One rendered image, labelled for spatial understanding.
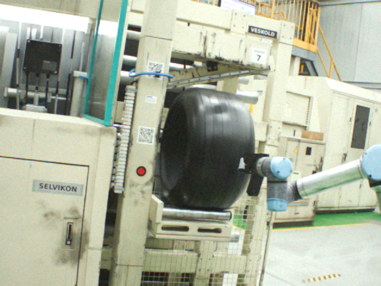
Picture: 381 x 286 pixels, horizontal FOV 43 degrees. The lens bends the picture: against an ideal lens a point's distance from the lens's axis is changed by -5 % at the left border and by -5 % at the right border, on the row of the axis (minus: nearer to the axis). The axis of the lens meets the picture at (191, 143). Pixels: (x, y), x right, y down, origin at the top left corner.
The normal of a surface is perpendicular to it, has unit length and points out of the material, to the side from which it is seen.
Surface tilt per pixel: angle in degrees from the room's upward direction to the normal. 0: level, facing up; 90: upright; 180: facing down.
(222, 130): 68
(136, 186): 90
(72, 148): 90
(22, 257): 90
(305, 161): 90
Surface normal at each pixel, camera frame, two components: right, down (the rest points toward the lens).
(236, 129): 0.35, -0.35
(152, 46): 0.32, 0.10
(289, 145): 0.60, 0.13
